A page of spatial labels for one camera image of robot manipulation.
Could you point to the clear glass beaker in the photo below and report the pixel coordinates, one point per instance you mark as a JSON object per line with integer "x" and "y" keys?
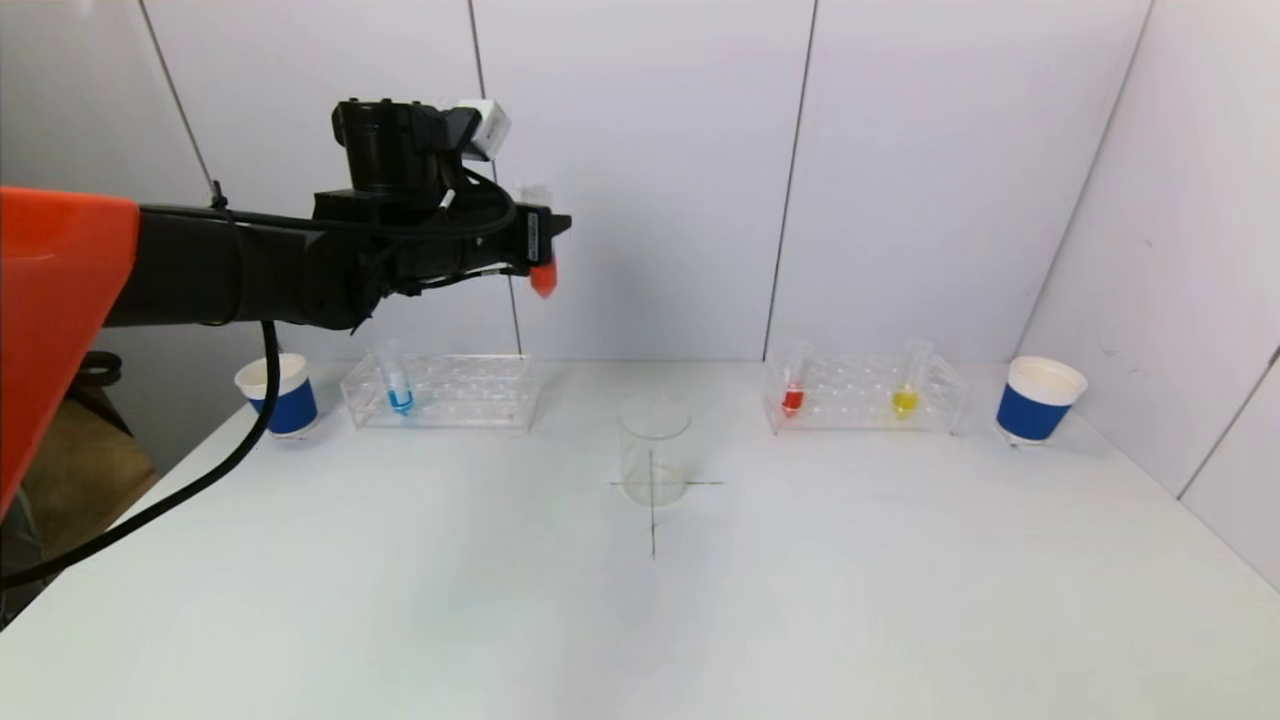
{"x": 655, "y": 440}

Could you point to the test tube with yellow pigment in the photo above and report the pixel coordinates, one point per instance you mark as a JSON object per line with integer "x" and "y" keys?
{"x": 904, "y": 402}

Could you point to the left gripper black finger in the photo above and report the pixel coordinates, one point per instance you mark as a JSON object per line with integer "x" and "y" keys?
{"x": 560, "y": 226}

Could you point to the clear acrylic test tube rack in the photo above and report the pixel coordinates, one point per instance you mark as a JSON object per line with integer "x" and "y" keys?
{"x": 850, "y": 395}
{"x": 450, "y": 395}

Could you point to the test tube with red pigment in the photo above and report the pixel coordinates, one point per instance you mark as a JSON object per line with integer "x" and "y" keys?
{"x": 792, "y": 401}

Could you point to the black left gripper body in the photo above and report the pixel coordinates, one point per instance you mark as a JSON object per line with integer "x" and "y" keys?
{"x": 531, "y": 239}

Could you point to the test tube with blue pigment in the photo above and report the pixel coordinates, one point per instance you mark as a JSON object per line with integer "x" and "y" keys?
{"x": 401, "y": 400}

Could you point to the white paper cup blue sleeve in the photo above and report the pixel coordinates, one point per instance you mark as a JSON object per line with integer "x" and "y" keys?
{"x": 1030, "y": 412}
{"x": 295, "y": 410}

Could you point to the clear conical test tube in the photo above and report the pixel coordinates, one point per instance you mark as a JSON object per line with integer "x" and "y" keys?
{"x": 544, "y": 280}

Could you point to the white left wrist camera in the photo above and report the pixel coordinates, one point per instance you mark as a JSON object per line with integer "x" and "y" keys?
{"x": 490, "y": 128}

